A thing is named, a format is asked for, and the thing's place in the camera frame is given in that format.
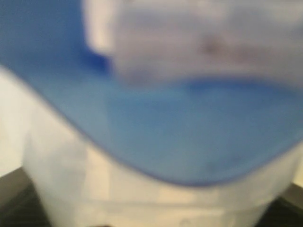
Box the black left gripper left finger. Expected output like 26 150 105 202
0 168 50 227

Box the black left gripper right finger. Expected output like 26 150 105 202
257 183 303 227

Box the blue container lid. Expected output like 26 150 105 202
0 0 303 187

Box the clear plastic container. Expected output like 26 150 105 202
21 0 303 227

